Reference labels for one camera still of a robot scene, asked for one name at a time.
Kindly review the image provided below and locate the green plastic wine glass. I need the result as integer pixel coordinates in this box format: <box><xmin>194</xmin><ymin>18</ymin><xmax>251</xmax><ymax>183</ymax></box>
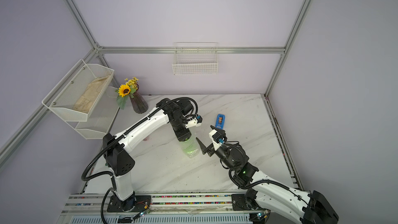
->
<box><xmin>181</xmin><ymin>139</ymin><xmax>200</xmax><ymax>157</ymax></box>

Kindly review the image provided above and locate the clear bubble wrap sheet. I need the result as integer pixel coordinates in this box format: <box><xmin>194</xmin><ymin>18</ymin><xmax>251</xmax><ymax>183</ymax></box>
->
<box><xmin>179</xmin><ymin>136</ymin><xmax>201</xmax><ymax>159</ymax></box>

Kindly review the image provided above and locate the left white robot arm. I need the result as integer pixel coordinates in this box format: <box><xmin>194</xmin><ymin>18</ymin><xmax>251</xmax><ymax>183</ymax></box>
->
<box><xmin>103</xmin><ymin>97</ymin><xmax>202</xmax><ymax>212</ymax></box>

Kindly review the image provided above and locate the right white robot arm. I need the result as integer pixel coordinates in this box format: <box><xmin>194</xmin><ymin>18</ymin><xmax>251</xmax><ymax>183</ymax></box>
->
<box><xmin>197</xmin><ymin>126</ymin><xmax>339</xmax><ymax>224</ymax></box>

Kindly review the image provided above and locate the blue tape dispenser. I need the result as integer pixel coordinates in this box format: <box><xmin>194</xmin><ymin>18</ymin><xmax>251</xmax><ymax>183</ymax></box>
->
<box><xmin>215</xmin><ymin>114</ymin><xmax>226</xmax><ymax>129</ymax></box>

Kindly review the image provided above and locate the ribbed smoky glass vase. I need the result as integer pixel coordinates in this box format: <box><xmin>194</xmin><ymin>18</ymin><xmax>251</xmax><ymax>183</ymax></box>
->
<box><xmin>130</xmin><ymin>86</ymin><xmax>149</xmax><ymax>114</ymax></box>

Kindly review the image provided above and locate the yellow sunflower bouquet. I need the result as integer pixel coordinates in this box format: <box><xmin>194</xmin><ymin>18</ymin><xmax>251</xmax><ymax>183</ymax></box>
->
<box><xmin>115</xmin><ymin>77</ymin><xmax>139</xmax><ymax>110</ymax></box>

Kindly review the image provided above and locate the lower white mesh basket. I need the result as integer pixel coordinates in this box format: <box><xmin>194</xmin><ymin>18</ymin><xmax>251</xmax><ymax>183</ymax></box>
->
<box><xmin>75</xmin><ymin>87</ymin><xmax>119</xmax><ymax>140</ymax></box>

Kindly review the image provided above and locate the beige cloth in basket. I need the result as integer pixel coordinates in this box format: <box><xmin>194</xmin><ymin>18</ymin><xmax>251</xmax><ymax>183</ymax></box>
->
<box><xmin>73</xmin><ymin>76</ymin><xmax>109</xmax><ymax>114</ymax></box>

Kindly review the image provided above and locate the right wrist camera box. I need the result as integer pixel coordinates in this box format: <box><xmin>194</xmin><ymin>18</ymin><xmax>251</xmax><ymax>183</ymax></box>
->
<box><xmin>209</xmin><ymin>130</ymin><xmax>227</xmax><ymax>151</ymax></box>

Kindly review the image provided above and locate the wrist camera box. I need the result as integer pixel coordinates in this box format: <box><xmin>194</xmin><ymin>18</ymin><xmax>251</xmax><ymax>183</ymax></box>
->
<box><xmin>209</xmin><ymin>130</ymin><xmax>227</xmax><ymax>151</ymax></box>
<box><xmin>185</xmin><ymin>115</ymin><xmax>203</xmax><ymax>129</ymax></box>

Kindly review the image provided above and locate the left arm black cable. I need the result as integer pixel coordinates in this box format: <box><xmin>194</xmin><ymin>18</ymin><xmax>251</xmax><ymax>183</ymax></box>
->
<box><xmin>80</xmin><ymin>97</ymin><xmax>200</xmax><ymax>224</ymax></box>

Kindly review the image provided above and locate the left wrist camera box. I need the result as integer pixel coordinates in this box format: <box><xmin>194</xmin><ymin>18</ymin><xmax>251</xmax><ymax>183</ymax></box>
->
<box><xmin>185</xmin><ymin>115</ymin><xmax>203</xmax><ymax>129</ymax></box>

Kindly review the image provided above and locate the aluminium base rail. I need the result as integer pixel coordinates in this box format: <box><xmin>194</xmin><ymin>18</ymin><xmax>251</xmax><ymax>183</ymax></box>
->
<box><xmin>55</xmin><ymin>190</ymin><xmax>324</xmax><ymax>224</ymax></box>

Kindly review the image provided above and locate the white wire back basket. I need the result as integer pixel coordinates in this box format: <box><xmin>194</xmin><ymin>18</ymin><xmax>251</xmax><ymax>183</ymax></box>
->
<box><xmin>171</xmin><ymin>41</ymin><xmax>219</xmax><ymax>76</ymax></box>

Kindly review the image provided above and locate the horizontal aluminium back rail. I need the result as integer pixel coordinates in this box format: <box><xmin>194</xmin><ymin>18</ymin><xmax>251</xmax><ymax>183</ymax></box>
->
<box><xmin>97</xmin><ymin>47</ymin><xmax>286</xmax><ymax>55</ymax></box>

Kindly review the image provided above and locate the white mesh wall basket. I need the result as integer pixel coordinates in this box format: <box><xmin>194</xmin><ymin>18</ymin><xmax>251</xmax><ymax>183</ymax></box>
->
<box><xmin>42</xmin><ymin>60</ymin><xmax>114</xmax><ymax>122</ymax></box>

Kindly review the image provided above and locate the aluminium frame post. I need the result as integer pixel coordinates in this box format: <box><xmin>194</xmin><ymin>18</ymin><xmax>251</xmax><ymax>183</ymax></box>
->
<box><xmin>63</xmin><ymin>0</ymin><xmax>99</xmax><ymax>50</ymax></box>
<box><xmin>264</xmin><ymin>0</ymin><xmax>313</xmax><ymax>97</ymax></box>

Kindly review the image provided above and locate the right aluminium frame post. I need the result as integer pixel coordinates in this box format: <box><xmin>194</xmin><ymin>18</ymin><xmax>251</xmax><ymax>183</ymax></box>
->
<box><xmin>264</xmin><ymin>0</ymin><xmax>313</xmax><ymax>97</ymax></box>

